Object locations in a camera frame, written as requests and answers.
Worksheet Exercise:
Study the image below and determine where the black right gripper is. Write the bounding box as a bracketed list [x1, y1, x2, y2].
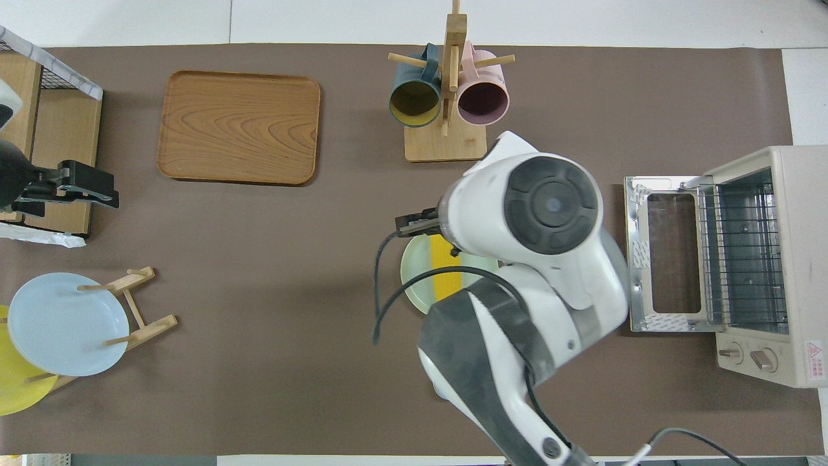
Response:
[395, 207, 448, 238]

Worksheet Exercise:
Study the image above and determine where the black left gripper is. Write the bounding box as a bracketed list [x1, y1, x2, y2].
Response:
[39, 160, 121, 210]

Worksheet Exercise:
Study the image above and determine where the pale green plate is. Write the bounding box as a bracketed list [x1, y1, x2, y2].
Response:
[400, 233, 499, 316]

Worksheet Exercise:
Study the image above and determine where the yellow corn cob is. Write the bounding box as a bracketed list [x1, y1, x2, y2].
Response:
[430, 234, 464, 302]

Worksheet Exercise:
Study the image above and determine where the toaster oven glass door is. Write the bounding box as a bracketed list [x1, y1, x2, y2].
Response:
[624, 176, 720, 334]

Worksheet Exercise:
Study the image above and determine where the beige toaster oven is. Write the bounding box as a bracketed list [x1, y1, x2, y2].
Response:
[624, 145, 828, 389]

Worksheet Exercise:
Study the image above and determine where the white checkered cloth liner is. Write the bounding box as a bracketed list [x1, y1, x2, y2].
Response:
[0, 26, 104, 249]

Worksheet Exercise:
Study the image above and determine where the wooden mug tree stand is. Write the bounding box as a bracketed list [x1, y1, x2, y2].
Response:
[388, 0, 516, 162]

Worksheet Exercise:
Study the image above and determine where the dark teal mug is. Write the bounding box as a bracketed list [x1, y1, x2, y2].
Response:
[389, 44, 443, 128]

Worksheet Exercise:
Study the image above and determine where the light blue plate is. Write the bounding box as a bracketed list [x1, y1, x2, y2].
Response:
[7, 272, 130, 377]

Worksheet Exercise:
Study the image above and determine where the wooden plate rack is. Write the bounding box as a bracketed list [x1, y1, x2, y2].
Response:
[26, 266, 179, 392]

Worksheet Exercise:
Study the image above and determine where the pink mug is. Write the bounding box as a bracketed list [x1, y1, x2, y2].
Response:
[457, 42, 511, 127]

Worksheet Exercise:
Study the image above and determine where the brown wooden tray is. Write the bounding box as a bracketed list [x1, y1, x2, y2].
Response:
[157, 70, 321, 186]

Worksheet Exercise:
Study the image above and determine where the brown table mat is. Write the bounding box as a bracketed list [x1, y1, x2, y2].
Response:
[0, 44, 823, 456]

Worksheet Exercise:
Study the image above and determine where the yellow plate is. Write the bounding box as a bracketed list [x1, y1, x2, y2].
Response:
[0, 305, 59, 415]

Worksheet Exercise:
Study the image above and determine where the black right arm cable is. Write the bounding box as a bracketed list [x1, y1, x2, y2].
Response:
[372, 230, 751, 466]

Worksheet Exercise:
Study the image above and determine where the wire basket wooden shelf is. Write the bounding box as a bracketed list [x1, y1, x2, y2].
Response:
[0, 26, 104, 237]

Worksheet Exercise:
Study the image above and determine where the metal oven wire rack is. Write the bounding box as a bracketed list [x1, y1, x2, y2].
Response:
[700, 184, 789, 326]

